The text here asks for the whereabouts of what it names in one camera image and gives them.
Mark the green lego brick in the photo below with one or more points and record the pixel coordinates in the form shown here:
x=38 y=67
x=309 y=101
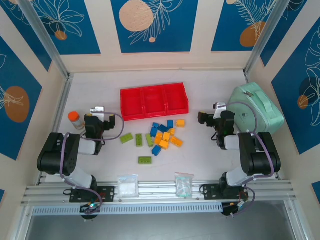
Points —
x=139 y=140
x=126 y=138
x=149 y=140
x=145 y=160

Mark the plastic bag white contents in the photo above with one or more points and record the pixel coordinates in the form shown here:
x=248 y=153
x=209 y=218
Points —
x=128 y=187

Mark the orange lid clear jar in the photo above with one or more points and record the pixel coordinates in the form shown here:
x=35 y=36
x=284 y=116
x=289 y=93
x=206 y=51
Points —
x=75 y=120

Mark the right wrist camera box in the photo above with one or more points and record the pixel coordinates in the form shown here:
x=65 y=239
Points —
x=220 y=106

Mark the aluminium frame post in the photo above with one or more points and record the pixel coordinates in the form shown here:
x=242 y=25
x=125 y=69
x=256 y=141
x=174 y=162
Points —
x=45 y=37
x=266 y=37

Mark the plastic bag green contents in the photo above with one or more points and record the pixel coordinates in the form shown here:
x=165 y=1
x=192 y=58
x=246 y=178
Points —
x=184 y=186

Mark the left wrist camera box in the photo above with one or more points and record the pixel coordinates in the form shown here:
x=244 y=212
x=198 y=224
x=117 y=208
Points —
x=97 y=110

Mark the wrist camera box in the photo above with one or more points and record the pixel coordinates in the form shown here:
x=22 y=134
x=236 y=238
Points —
x=97 y=110
x=220 y=106

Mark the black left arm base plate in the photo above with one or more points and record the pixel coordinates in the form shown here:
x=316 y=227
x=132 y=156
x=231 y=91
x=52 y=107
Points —
x=107 y=193

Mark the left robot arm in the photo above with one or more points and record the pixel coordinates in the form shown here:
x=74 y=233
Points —
x=52 y=155

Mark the mint green zip bag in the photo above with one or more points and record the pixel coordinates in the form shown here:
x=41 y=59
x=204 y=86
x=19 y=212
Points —
x=265 y=110

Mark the blue lego brick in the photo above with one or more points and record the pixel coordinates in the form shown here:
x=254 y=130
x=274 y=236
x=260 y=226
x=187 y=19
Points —
x=163 y=128
x=170 y=123
x=154 y=132
x=156 y=125
x=156 y=150

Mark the aluminium rail frame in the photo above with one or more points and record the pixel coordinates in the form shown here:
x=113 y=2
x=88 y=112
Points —
x=155 y=187

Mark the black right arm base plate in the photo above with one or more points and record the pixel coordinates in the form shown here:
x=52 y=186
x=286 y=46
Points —
x=210 y=192

